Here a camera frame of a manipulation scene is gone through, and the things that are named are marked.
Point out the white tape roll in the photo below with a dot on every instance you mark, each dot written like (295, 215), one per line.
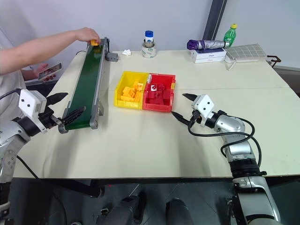
(149, 52)

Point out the folded purple grey umbrella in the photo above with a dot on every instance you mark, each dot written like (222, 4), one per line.
(206, 44)

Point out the black table frame bar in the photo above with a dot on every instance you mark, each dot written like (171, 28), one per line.
(77, 186)

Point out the red block with white mark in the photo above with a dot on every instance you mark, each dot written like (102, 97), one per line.
(153, 87)

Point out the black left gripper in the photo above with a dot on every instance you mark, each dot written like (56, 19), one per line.
(48, 117)

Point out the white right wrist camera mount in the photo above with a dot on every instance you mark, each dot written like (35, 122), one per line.
(204, 106)

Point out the red toy block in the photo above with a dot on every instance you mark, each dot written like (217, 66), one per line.
(161, 87)
(159, 100)
(152, 96)
(167, 95)

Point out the person's left hand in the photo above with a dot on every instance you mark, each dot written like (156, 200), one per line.
(87, 34)

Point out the yellow toy block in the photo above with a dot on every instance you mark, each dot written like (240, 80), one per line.
(137, 85)
(94, 42)
(126, 90)
(124, 98)
(132, 94)
(138, 95)

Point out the red plastic bin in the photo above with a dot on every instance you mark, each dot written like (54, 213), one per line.
(168, 104)

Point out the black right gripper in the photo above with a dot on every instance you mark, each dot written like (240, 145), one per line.
(195, 117)

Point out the white bottle with blue cap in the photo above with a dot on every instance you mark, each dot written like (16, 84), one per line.
(149, 37)

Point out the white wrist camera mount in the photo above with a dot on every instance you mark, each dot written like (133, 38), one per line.
(204, 106)
(29, 103)

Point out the dark red chair frame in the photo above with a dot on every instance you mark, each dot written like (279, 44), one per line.
(274, 59)

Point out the green conveyor belt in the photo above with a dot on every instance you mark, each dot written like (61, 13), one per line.
(90, 82)

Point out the person's left forearm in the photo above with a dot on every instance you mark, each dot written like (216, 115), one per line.
(37, 50)

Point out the yellow plastic bin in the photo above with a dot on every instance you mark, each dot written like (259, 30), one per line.
(124, 79)

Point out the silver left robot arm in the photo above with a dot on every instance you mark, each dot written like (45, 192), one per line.
(10, 138)

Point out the dark rounded shape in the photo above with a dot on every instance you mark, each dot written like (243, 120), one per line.
(179, 212)
(126, 209)

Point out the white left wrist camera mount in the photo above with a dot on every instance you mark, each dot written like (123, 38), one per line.
(29, 103)

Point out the crumpled white paper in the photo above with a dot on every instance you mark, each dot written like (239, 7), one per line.
(126, 53)

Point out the grey metal block with holes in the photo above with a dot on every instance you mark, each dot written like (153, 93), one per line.
(112, 57)

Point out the green plastic bottle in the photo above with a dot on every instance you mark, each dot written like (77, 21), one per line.
(230, 35)

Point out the white phone box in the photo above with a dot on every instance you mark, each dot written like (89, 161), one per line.
(208, 56)

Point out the checked grey cloth pouch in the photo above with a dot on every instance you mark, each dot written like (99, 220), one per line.
(246, 52)

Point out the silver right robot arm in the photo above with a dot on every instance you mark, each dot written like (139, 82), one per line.
(243, 150)

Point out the grey wall pillar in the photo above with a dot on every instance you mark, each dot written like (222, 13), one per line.
(214, 21)

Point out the person's white shirt torso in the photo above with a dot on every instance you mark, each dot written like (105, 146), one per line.
(10, 93)

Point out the smartphone with lit screen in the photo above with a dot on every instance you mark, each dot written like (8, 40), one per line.
(50, 71)

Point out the person's right hand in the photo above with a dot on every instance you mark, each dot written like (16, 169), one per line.
(32, 72)

